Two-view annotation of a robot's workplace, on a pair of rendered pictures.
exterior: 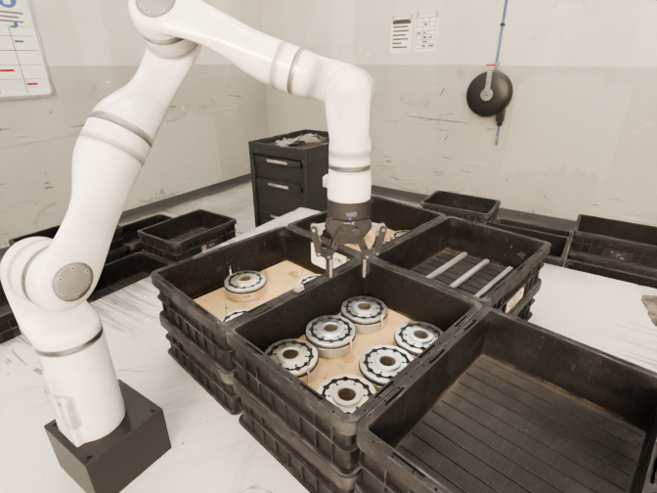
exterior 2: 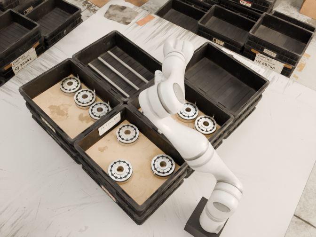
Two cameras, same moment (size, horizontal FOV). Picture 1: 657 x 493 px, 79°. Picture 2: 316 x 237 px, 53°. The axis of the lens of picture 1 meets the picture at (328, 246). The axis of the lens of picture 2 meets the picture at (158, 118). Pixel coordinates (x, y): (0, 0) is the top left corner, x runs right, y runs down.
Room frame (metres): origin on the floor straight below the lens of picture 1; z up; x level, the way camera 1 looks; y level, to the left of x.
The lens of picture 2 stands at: (0.78, 0.78, 2.08)
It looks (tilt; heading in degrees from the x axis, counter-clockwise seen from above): 56 degrees down; 265
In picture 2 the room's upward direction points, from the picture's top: 6 degrees clockwise
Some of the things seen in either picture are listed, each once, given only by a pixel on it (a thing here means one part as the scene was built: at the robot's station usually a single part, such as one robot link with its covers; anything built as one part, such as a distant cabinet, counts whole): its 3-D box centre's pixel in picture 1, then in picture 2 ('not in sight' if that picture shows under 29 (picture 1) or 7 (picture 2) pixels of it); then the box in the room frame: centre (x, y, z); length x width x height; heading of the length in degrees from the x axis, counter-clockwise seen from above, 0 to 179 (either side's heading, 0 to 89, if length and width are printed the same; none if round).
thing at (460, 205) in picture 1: (456, 235); not in sight; (2.29, -0.79, 0.37); 0.40 x 0.30 x 0.45; 56
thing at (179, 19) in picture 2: not in sight; (181, 25); (0.47, -1.45, 0.26); 0.40 x 0.30 x 0.23; 146
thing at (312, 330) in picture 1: (330, 330); not in sight; (0.67, 0.00, 0.86); 0.10 x 0.10 x 0.01
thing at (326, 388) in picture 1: (346, 397); (205, 124); (0.49, -0.03, 0.86); 0.10 x 0.10 x 0.01
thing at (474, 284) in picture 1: (459, 271); (120, 71); (0.91, -0.34, 0.87); 0.40 x 0.30 x 0.11; 136
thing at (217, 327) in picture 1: (260, 268); (131, 152); (0.83, 0.16, 0.92); 0.40 x 0.30 x 0.02; 136
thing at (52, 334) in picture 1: (56, 295); (223, 200); (0.50, 0.40, 1.05); 0.09 x 0.09 x 0.17; 62
